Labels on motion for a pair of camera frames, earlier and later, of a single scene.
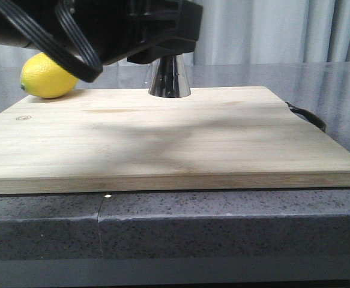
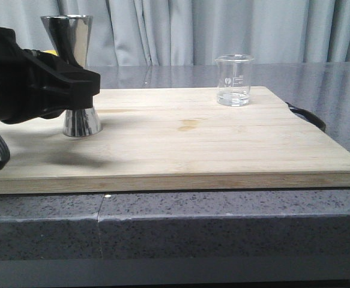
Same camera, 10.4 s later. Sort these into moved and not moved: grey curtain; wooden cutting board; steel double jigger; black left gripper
Moved: steel double jigger; black left gripper
Not moved: wooden cutting board; grey curtain
